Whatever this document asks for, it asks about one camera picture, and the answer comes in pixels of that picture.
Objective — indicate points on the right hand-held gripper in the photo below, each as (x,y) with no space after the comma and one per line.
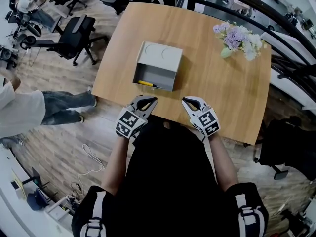
(206,121)

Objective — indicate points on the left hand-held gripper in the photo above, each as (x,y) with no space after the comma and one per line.
(129,122)

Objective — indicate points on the yellow black screwdriver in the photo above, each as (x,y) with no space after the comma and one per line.
(145,83)

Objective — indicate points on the grey metal box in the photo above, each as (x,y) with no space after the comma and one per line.
(160,54)

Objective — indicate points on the person's right forearm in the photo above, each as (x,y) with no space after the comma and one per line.
(223,162)

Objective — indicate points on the person's left forearm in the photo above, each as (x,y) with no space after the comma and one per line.
(116,164)

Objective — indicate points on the green vase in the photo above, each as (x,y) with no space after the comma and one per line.
(225,52)

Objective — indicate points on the person's black clothing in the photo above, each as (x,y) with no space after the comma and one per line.
(170,181)

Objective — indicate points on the purple white flower bouquet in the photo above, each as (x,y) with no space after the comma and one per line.
(234,37)

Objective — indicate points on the black office chair grey armrests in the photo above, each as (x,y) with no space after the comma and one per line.
(76,31)

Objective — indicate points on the black office chair with jacket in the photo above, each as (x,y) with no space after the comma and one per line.
(291,144)

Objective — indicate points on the black office chair with papers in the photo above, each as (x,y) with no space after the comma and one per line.
(116,0)

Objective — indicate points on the white power strip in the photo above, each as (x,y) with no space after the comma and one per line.
(69,198)

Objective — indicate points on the dark blue bag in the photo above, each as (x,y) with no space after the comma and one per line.
(37,200)

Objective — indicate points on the white desk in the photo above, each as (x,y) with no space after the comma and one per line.
(14,206)

